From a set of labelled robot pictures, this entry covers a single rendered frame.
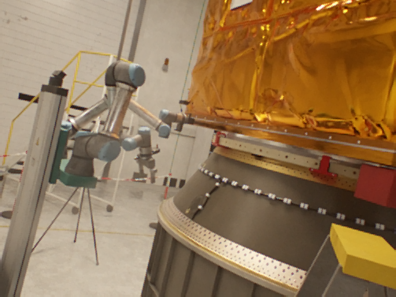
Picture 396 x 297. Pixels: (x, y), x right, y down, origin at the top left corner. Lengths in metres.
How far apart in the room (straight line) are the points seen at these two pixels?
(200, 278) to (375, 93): 1.17
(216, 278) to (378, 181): 0.85
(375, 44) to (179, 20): 8.80
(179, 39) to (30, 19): 3.35
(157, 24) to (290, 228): 8.58
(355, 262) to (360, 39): 1.03
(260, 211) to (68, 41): 7.90
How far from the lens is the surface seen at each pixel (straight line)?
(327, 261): 1.40
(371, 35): 1.77
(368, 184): 1.69
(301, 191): 1.97
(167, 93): 10.07
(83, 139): 2.16
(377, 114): 1.63
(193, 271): 2.10
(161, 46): 10.06
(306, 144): 1.92
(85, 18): 9.55
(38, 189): 2.30
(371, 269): 1.04
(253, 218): 1.97
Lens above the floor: 1.72
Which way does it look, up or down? 2 degrees down
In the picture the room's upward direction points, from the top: 13 degrees clockwise
